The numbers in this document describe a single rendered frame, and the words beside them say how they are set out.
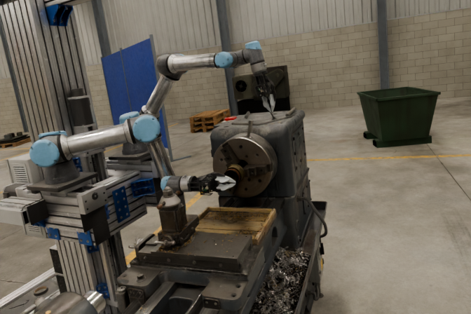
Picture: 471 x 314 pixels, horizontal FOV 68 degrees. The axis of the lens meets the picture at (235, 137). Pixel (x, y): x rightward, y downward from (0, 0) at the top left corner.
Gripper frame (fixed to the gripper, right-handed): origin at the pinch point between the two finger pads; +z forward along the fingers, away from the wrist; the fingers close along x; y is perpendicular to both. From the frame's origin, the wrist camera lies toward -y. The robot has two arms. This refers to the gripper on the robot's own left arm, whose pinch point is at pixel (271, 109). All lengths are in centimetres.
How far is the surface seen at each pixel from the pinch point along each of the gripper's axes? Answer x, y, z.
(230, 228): -20, 44, 43
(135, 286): -35, 92, 38
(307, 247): -3, -5, 81
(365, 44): 50, -977, -39
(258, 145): -6.0, 17.8, 13.9
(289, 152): 3.4, 0.2, 24.3
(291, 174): 1.5, 0.3, 36.0
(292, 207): -3, 1, 54
